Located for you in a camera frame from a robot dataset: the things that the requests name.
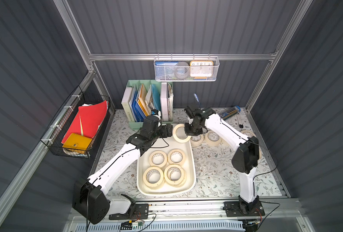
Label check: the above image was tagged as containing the cream workspace book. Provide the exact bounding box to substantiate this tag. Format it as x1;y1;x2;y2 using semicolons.
121;87;135;122

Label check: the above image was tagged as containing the yellow white clock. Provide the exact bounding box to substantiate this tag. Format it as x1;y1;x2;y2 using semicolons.
190;61;214;78

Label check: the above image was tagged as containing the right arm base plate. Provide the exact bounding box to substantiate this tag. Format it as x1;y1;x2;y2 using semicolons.
223;201;266;217

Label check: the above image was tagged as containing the grey tape roll in basket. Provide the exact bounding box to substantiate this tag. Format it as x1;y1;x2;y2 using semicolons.
174;61;190;80

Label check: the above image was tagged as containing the white binder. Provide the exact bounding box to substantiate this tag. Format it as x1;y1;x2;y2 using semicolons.
160;82;169;121

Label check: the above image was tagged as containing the white plastic storage tray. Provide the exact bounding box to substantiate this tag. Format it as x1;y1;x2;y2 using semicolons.
137;136;196;197

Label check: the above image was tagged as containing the blue box in basket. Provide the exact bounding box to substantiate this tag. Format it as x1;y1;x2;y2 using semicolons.
154;61;178;81

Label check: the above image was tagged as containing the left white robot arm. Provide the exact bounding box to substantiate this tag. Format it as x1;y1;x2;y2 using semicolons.
72;115;173;225

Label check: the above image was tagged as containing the masking tape roll in tray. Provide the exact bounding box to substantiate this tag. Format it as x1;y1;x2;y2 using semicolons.
172;124;191;143
149;150;168;169
164;164;186;187
142;166;165;189

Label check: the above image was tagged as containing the white wire hanging basket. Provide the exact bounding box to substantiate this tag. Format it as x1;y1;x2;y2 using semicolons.
153;56;220;82

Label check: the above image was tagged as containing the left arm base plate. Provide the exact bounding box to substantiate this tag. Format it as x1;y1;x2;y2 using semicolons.
109;203;149;220

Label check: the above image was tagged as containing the green desktop file organizer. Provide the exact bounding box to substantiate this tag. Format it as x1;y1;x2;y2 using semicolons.
125;80;174;130

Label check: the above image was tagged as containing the orange folder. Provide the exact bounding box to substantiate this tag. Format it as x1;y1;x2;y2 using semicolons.
137;84;151;116

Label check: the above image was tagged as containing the black wire side basket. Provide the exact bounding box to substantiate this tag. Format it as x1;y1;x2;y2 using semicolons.
41;88;111;159

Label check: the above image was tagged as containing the yellow wallet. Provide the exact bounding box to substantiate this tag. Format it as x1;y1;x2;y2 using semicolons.
62;133;92;155

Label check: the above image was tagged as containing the red folder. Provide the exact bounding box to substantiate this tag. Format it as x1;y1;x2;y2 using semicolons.
61;101;109;144

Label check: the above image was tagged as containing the masking tape roll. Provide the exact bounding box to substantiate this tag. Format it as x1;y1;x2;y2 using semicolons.
190;134;204;148
204;130;222;147
149;150;168;169
172;124;191;143
168;149;186;166
164;164;186;187
240;130;256;139
142;166;165;189

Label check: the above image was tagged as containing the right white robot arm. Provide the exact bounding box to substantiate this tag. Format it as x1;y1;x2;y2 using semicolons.
184;106;259;215

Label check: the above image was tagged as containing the clear pencil jar blue lid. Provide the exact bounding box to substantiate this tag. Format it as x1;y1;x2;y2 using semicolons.
218;105;241;120

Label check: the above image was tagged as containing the blue folder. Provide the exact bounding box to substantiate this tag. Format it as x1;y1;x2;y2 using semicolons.
132;88;146;122

